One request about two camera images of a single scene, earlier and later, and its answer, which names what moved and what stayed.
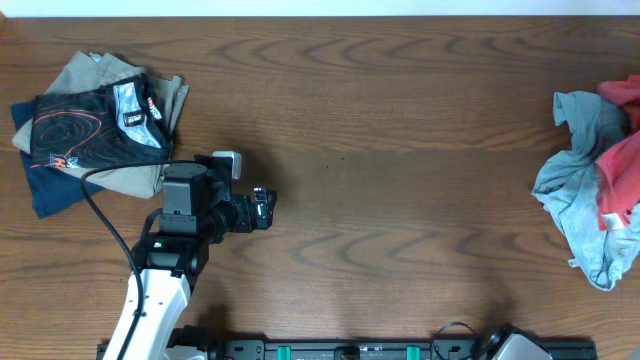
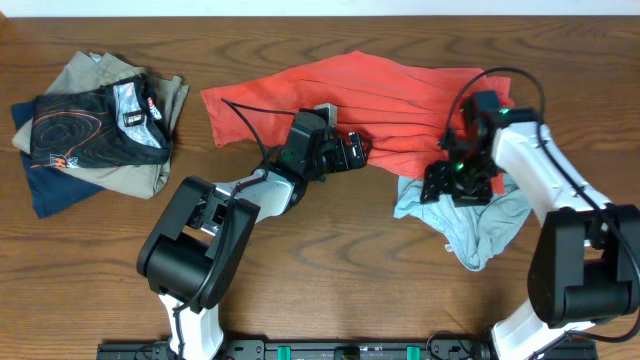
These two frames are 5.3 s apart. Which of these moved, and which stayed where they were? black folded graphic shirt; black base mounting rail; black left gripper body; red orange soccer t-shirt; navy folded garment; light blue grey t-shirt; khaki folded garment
Moved: light blue grey t-shirt; red orange soccer t-shirt; black left gripper body
Stayed: khaki folded garment; black base mounting rail; navy folded garment; black folded graphic shirt
